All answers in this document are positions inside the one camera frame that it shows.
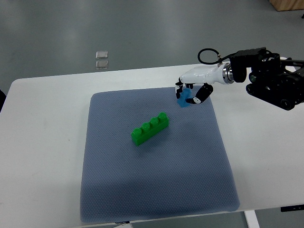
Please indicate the dark object at left edge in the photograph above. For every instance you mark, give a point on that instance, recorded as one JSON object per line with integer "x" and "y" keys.
{"x": 2, "y": 99}

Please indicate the upper metal floor plate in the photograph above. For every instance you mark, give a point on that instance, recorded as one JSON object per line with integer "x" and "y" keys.
{"x": 101, "y": 55}

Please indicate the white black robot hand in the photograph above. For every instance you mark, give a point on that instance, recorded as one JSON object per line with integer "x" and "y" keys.
{"x": 205, "y": 76}

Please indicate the long green block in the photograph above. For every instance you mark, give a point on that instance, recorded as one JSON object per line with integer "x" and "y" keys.
{"x": 148, "y": 129}

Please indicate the white table leg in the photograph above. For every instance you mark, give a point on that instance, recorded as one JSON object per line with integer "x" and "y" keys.
{"x": 251, "y": 219}

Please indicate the blue-grey mesh mat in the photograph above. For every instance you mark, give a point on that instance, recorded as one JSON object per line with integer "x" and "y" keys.
{"x": 182, "y": 170}

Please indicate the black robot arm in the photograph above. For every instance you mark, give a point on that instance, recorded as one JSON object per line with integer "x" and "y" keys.
{"x": 273, "y": 80}

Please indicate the black table control panel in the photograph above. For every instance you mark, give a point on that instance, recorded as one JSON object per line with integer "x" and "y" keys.
{"x": 292, "y": 208}

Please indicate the wooden box corner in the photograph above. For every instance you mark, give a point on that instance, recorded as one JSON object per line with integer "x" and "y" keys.
{"x": 287, "y": 5}

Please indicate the small blue block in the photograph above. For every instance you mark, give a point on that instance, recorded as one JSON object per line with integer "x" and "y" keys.
{"x": 184, "y": 95}

